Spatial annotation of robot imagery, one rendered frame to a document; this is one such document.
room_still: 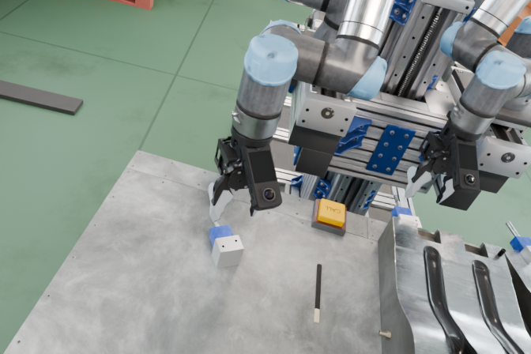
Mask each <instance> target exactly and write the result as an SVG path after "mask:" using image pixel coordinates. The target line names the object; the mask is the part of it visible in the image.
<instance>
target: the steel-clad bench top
mask: <svg viewBox="0 0 531 354"><path fill-rule="evenodd" d="M221 176H222V175H220V174H218V173H216V172H212V171H208V170H205V169H202V168H197V167H195V166H191V165H189V164H184V163H180V162H178V161H175V160H170V159H167V158H164V157H162V156H157V155H153V154H151V153H146V152H143V151H140V150H138V151H137V152H136V153H135V155H134V157H133V158H132V160H131V161H130V162H129V164H128V165H127V167H126V169H125V170H124V172H123V173H122V174H121V176H120V177H119V179H118V181H117V182H116V184H115V185H114V187H113V188H112V190H111V192H110V193H109V195H108V196H107V197H106V199H105V200H104V202H103V204H102V205H101V207H100V208H99V209H98V211H97V212H96V214H95V216H94V217H93V218H92V220H91V221H90V223H89V224H88V227H87V228H86V229H85V231H84V232H83V234H82V235H81V237H80V239H79V240H78V241H77V243H76V244H75V246H74V247H73V249H72V251H71V252H70V253H69V255H68V256H67V258H66V260H65V261H64V262H63V264H62V266H61V267H60V269H59V270H58V272H57V273H56V274H55V276H54V278H53V279H52V281H51V283H50V284H49V285H48V286H47V288H46V290H45V291H44V293H43V294H42V296H41V297H40V299H39V300H38V302H37V304H36V305H35V306H34V308H33V309H32V311H31V313H30V314H29V316H28V317H27V318H26V320H25V321H24V323H23V325H22V326H21V328H20V329H19V330H18V332H17V334H16V335H15V337H14V338H13V340H12V341H11V343H10V344H9V346H8V348H7V349H6V350H5V352H4V353H3V354H382V338H381V336H379V335H378V332H379V330H380V329H381V315H380V292H379V270H378V239H379V238H380V236H381V234H382V233H383V231H384V230H385V228H386V226H387V225H388V223H386V222H382V221H380V220H375V219H372V218H369V217H365V216H361V215H359V214H355V213H350V212H348V211H347V217H346V232H345V234H344V236H341V235H336V234H333V233H330V232H326V231H323V230H320V229H317V228H312V227H311V221H312V215H313V208H314V201H310V200H307V199H304V198H300V197H296V196H294V195H290V194H286V193H283V192H281V197H282V203H281V205H279V206H278V207H276V208H274V209H267V210H262V211H257V212H256V214H255V215H254V216H253V217H251V216H250V207H251V203H250V200H251V198H250V193H249V188H248V189H240V190H237V191H235V190H233V189H232V188H230V189H231V191H232V194H233V198H232V200H231V201H230V202H229V203H228V204H227V205H226V206H225V207H224V211H223V212H222V214H221V215H220V219H219V222H220V226H223V225H230V227H231V229H232V232H233V235H239V238H240V240H241V243H242V245H243V248H244V249H243V254H242V257H241V259H240V262H239V264H238V265H232V266H228V267H224V268H219V269H216V266H215V264H214V261H213V257H212V251H213V245H212V243H211V240H210V238H209V232H210V228H212V227H215V226H214V223H213V222H212V219H211V217H210V214H209V210H210V199H209V185H210V183H215V182H216V180H217V179H218V178H220V177H221ZM317 264H321V265H322V277H321V295H320V313H319V323H317V322H314V307H315V293H316V278H317Z"/></svg>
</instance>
